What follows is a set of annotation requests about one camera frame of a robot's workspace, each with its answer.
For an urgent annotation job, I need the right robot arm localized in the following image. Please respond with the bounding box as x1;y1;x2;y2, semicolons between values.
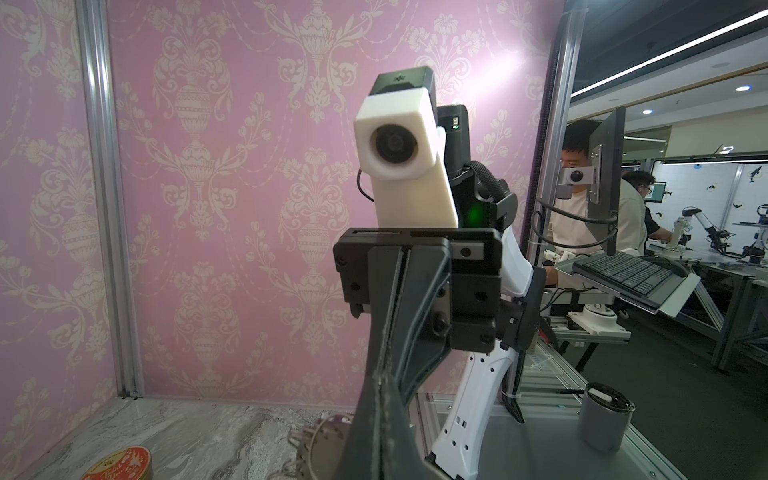
333;105;545;479

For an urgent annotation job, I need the red round tin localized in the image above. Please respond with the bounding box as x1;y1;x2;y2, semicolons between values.
81;446;153;480

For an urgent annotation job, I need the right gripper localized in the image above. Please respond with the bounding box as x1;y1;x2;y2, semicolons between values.
333;228;502;405

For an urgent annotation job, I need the person in white shirt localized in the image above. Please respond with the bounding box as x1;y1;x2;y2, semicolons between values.
548;119;647;255

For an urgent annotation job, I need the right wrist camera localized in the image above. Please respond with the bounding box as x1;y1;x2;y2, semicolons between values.
353;66;459;229

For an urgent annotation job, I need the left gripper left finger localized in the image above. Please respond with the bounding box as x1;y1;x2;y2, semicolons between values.
333;373;385;480

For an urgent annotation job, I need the grey cylindrical cup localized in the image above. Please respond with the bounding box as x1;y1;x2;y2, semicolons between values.
577;382;636;454

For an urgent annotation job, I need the person in dark shirt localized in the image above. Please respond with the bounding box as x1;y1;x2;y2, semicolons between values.
623;170;672;243

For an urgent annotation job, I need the black keyboard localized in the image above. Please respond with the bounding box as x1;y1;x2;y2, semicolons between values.
572;252;689;310

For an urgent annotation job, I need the monitor on stand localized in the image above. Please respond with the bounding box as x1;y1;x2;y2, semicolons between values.
552;107;626;255

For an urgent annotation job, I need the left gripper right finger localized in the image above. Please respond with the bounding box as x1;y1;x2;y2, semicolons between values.
380;375;446;480

